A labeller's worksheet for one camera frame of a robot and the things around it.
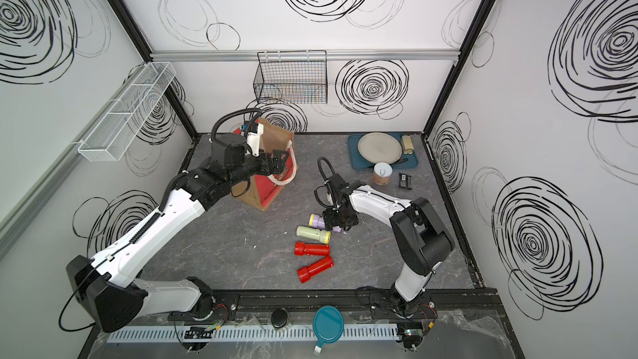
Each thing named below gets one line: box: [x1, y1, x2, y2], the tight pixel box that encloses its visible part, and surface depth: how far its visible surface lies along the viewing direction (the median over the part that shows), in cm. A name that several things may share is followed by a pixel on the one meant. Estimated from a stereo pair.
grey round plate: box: [357, 132, 403, 165], surface depth 117 cm
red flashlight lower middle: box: [294, 241, 330, 257], surface depth 84 cm
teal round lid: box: [312, 304, 345, 356], surface depth 66 cm
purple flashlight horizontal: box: [308, 213, 343, 233], surface depth 91 cm
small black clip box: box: [398, 172, 413, 191], surface depth 104 cm
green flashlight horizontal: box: [295, 225, 332, 245], surface depth 88 cm
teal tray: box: [347, 132, 419, 170], surface depth 114 cm
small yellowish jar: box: [402, 135, 415, 155], surface depth 114 cm
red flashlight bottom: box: [297, 255, 334, 284], surface depth 80 cm
